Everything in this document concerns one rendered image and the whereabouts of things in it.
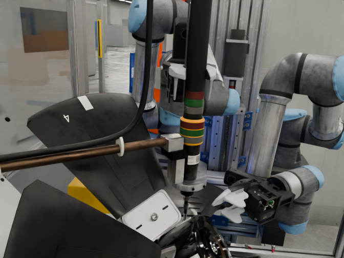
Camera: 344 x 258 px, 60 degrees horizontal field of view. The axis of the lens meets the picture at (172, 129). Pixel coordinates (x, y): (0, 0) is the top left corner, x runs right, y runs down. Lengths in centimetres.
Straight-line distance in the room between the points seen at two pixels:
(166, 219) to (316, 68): 58
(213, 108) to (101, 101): 33
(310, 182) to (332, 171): 190
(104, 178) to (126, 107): 16
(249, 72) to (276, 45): 99
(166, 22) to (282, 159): 71
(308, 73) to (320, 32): 158
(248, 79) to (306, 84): 54
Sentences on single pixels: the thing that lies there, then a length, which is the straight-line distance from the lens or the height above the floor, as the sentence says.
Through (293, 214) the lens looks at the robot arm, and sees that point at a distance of 92.
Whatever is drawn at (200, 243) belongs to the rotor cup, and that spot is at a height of 126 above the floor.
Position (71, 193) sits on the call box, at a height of 105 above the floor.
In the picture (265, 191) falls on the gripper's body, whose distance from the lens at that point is 76.
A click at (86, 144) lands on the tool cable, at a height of 139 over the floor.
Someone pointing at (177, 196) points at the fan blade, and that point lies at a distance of 72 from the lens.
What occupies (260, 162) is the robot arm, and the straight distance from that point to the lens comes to 92.
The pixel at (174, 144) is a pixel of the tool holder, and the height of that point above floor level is 138.
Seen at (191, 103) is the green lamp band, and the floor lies 144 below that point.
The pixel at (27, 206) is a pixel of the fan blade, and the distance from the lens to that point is 27.
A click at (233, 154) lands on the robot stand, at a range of 141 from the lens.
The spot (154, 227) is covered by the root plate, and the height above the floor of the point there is 124.
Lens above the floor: 156
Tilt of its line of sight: 18 degrees down
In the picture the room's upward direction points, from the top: 3 degrees clockwise
